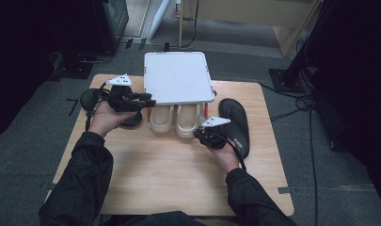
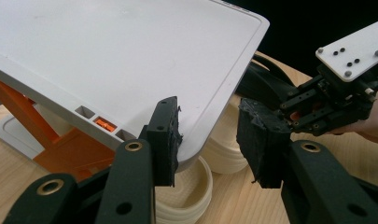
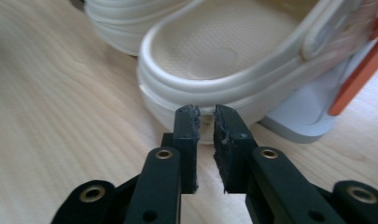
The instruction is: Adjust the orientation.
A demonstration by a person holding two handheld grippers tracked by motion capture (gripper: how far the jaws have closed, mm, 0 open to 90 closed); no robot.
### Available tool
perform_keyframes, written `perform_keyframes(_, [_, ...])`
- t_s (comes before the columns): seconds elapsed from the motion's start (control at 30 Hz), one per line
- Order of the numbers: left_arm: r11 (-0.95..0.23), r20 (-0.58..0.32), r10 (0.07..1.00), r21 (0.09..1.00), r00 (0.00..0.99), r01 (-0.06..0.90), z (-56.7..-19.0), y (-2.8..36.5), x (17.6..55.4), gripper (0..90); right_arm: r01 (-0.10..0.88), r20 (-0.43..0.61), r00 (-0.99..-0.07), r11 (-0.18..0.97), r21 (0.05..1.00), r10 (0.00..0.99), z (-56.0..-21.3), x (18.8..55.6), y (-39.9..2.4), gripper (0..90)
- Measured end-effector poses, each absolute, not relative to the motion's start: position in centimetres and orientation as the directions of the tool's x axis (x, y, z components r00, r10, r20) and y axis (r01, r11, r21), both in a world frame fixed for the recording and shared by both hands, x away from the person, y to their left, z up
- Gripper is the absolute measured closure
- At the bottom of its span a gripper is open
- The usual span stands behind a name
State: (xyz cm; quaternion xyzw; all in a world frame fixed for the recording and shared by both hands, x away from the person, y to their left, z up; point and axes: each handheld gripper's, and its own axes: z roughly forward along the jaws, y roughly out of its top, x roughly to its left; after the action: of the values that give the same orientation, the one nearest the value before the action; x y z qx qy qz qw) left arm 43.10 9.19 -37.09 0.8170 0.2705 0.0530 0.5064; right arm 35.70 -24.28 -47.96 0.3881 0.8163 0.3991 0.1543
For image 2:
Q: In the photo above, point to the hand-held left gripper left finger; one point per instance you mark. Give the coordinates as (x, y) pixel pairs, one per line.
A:
(161, 140)

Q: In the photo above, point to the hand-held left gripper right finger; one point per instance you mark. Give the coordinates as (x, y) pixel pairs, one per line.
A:
(264, 146)

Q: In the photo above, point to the beige clog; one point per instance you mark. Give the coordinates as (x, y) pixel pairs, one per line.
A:
(189, 199)
(224, 149)

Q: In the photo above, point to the black flip-flop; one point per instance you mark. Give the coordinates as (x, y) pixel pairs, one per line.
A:
(261, 84)

